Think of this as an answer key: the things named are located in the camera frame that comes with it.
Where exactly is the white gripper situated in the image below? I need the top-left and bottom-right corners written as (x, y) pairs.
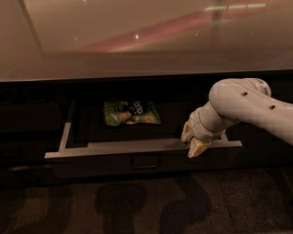
top-left (181, 108), bottom-right (225, 158)

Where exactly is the dark drawer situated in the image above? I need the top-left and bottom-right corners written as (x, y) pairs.
top-left (0, 103), bottom-right (62, 134)
top-left (0, 139), bottom-right (60, 163)
top-left (45, 99), bottom-right (242, 178)
top-left (0, 165), bottom-right (59, 188)

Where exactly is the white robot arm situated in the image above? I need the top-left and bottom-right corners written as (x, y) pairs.
top-left (181, 78), bottom-right (293, 158)

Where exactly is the dark cabinet door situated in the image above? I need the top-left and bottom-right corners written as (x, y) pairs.
top-left (224, 91), bottom-right (293, 173)

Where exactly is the green snack bag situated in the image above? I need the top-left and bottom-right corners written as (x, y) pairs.
top-left (104, 100), bottom-right (161, 127)

